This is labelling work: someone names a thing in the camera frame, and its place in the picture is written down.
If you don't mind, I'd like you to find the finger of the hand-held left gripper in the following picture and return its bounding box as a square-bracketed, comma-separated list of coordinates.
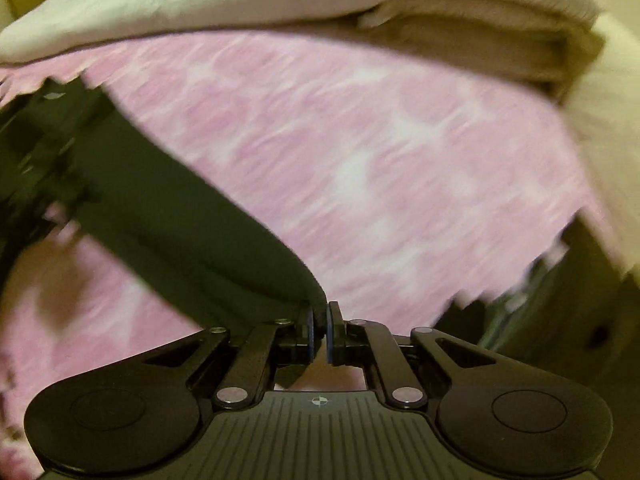
[27, 80, 93, 128]

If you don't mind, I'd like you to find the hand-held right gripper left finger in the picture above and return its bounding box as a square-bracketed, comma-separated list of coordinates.
[132, 302, 319, 411]

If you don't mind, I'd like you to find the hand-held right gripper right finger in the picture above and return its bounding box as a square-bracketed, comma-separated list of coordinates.
[326, 301, 507, 411]

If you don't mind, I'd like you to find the black garment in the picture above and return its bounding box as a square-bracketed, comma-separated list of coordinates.
[47, 77, 327, 322]

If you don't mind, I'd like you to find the pink floral bed sheet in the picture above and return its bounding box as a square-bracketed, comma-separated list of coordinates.
[0, 30, 608, 478]

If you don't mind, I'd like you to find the tan folded blanket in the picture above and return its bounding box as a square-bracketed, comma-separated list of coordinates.
[357, 22, 603, 102]

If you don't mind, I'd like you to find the white pillow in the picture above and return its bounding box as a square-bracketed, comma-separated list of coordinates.
[560, 10, 640, 283]

